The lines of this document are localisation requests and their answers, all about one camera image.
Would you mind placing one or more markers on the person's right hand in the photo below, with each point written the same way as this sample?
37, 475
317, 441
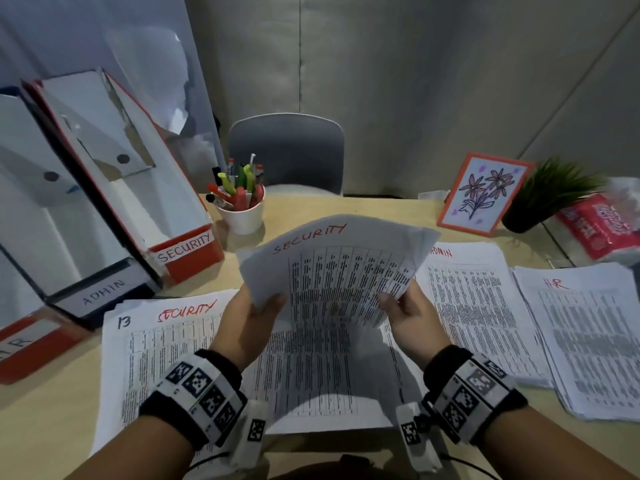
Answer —
420, 329

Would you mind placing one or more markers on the person's left hand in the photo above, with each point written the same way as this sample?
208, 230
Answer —
245, 329

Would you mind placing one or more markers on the admin paper pile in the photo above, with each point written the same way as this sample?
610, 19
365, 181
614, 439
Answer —
475, 309

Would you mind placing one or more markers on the unsorted paper pile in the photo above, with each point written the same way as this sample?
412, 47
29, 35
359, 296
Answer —
320, 384

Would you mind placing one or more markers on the security paper pile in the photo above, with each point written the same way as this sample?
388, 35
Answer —
150, 344

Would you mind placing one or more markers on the HR paper pile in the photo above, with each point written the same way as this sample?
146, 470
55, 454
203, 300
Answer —
590, 334

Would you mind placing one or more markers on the black admin file box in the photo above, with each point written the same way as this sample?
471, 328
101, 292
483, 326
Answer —
50, 244

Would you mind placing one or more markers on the person's right forearm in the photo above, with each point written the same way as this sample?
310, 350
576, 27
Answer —
550, 454

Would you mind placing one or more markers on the person's dark shirt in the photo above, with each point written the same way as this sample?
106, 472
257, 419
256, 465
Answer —
335, 472

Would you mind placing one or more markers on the black left wristband with markers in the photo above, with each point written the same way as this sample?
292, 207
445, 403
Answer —
195, 394

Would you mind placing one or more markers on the black wristband with markers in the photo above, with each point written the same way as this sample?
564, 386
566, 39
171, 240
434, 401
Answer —
475, 394
195, 394

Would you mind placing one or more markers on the black right wristband with markers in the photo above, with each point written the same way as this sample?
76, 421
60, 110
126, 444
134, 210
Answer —
475, 394

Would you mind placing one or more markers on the white pen cup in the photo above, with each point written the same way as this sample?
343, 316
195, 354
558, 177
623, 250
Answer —
245, 219

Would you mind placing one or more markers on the small white container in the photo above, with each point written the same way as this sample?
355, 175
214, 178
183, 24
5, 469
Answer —
432, 195

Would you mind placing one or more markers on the bunch of coloured markers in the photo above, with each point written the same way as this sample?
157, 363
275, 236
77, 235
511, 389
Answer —
237, 187

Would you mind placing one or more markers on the green plant in black pot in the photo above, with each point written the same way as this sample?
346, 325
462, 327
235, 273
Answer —
520, 219

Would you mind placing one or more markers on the orange framed flower drawing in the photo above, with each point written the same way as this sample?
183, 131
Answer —
482, 194

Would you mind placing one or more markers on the grey chair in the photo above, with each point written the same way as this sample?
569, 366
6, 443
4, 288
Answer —
287, 154

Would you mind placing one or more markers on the red white paper towel pack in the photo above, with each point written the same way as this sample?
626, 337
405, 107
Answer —
595, 227

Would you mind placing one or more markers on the clear plastic bag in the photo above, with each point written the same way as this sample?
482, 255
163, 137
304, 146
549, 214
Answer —
625, 187

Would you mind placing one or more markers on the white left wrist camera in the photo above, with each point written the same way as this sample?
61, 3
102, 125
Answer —
252, 434

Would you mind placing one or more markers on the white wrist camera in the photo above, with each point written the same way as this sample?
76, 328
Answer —
252, 434
415, 437

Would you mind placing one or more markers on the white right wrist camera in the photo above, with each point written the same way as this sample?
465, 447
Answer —
415, 437

